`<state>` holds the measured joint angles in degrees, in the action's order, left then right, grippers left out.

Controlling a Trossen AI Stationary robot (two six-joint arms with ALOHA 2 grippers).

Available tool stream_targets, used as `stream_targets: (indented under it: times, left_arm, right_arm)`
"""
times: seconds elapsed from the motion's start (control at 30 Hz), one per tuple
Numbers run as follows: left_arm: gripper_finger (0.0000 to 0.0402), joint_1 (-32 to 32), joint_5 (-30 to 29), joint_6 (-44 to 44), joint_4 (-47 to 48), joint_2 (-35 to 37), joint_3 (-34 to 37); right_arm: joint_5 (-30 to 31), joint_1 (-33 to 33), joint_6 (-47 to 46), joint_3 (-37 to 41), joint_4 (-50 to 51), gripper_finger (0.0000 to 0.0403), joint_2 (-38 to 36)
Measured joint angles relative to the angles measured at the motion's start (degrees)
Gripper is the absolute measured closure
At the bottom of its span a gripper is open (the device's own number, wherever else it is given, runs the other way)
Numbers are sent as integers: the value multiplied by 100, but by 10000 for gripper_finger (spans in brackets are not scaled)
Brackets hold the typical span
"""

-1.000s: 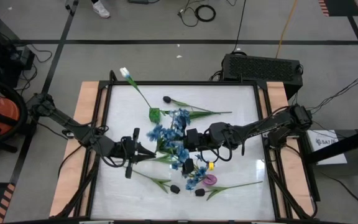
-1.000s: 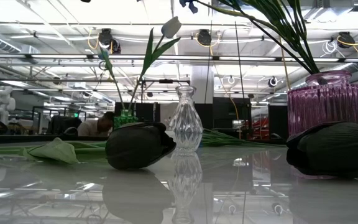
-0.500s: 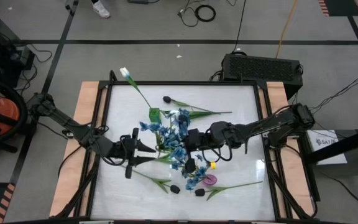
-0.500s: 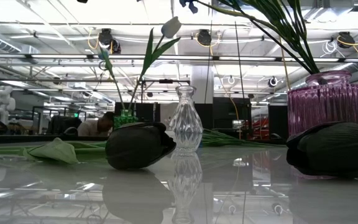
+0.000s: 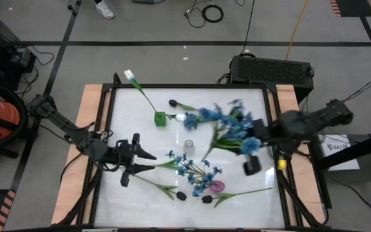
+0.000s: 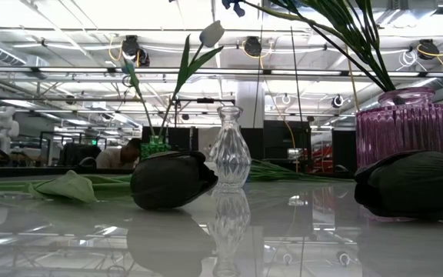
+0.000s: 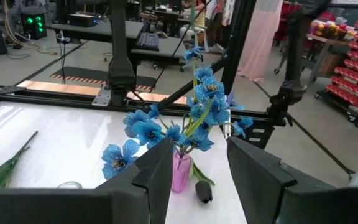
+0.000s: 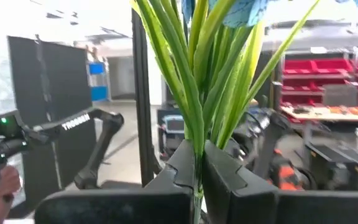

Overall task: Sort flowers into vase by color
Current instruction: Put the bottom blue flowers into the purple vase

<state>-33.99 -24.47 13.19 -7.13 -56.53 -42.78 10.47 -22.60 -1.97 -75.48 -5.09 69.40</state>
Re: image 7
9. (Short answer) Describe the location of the black rig frame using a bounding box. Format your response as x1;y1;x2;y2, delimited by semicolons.
0;0;357;177

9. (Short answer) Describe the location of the clear glass vase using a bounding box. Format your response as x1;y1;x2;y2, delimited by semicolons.
57;180;83;190

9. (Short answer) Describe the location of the computer with green lights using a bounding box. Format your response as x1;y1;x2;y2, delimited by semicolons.
20;11;48;40

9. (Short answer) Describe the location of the person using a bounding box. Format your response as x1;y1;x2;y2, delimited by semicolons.
178;0;219;47

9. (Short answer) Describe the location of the red bin rack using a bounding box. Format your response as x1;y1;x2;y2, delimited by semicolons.
314;32;358;127

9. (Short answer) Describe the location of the table with colourful flowers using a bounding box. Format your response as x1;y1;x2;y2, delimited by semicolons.
306;17;358;90

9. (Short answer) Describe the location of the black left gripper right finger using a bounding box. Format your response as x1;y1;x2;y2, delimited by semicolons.
227;136;358;224

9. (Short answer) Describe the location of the purple ribbed glass vase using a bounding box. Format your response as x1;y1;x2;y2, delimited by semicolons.
171;151;193;194

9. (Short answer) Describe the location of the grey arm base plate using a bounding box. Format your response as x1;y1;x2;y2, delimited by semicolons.
91;85;112;107

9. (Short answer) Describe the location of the black keyboard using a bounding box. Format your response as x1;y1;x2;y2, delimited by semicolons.
135;31;161;52

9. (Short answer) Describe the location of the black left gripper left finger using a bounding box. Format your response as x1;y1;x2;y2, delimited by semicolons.
0;138;175;224

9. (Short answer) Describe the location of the grey office desk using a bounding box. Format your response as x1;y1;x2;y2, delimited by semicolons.
50;18;145;44
131;35;186;67

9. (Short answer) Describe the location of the blue flower spray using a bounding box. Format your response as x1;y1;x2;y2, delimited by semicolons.
183;46;254;156
101;104;180;181

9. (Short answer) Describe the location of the pink curtain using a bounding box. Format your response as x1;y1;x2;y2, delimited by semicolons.
236;0;285;83

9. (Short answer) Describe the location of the black tulip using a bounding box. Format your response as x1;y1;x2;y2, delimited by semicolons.
0;130;39;190
191;163;216;205

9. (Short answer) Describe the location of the black orange hazard floor mat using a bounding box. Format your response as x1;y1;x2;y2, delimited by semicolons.
50;65;158;91

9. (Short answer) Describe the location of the wooden side board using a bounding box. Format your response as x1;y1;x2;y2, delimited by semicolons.
16;80;188;106

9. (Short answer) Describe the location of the black desktop device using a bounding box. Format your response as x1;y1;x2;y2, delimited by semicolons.
68;12;99;28

